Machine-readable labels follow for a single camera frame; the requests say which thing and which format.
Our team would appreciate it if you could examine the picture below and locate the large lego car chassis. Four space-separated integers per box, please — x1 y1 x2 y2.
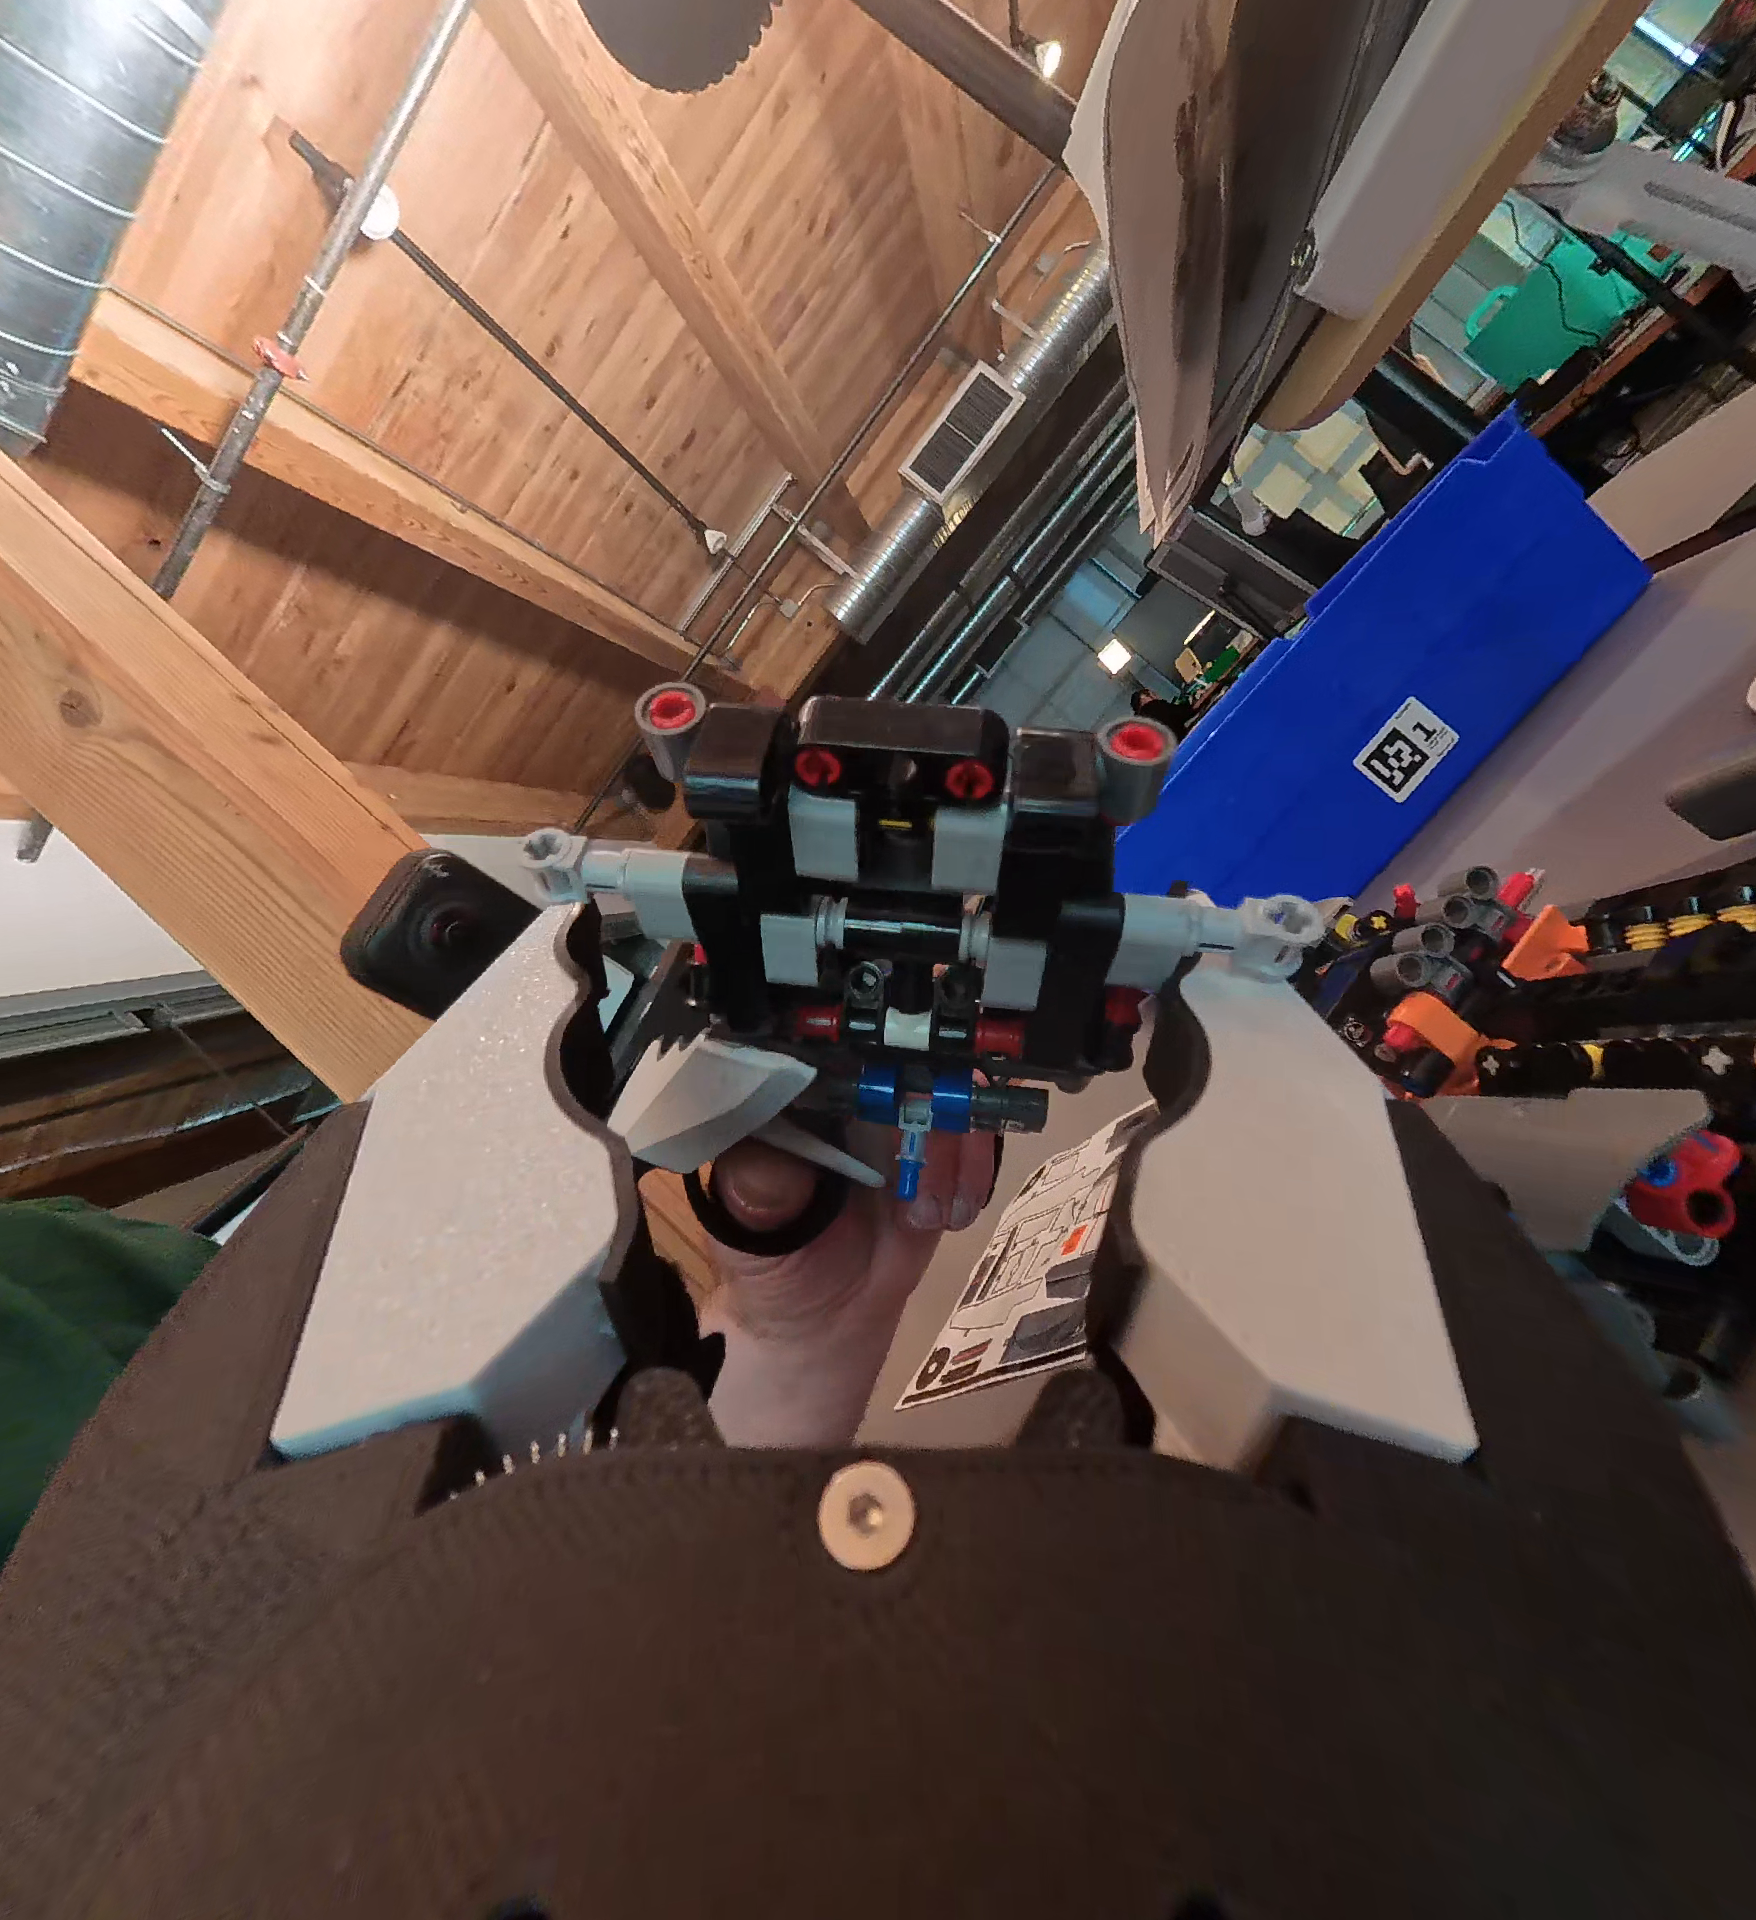
1297 735 1756 1404

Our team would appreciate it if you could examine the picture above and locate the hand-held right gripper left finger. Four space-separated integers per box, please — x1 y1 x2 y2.
269 901 718 1465

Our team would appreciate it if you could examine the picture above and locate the lego instruction booklet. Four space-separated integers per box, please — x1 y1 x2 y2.
1063 0 1437 547

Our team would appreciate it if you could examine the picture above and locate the person's left hand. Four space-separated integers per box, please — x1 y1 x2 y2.
697 1132 1004 1450

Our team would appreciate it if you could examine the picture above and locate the small black grey lego subassembly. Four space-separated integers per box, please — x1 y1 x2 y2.
521 683 1325 1203

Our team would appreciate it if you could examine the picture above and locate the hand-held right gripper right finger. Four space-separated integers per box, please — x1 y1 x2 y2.
1080 975 1480 1471

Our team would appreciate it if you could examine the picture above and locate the wooden post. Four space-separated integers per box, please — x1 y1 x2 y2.
0 387 440 1100

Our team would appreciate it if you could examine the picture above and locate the white air vent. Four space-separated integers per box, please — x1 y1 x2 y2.
900 360 1029 509

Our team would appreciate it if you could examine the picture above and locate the large silver ventilation duct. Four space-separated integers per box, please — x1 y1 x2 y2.
0 0 229 457

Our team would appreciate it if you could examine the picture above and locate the lego sticker sheet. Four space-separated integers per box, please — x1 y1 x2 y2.
896 1106 1160 1416

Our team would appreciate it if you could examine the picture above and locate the black ribbed disc on pole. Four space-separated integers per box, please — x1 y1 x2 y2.
577 0 793 103

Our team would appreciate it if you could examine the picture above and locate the metal conduit pipe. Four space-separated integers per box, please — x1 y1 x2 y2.
149 0 478 602

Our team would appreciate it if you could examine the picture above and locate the teal plastic container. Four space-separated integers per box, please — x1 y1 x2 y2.
1461 224 1622 397

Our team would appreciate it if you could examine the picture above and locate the blue storage bin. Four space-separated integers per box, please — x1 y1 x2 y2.
1118 405 1656 913

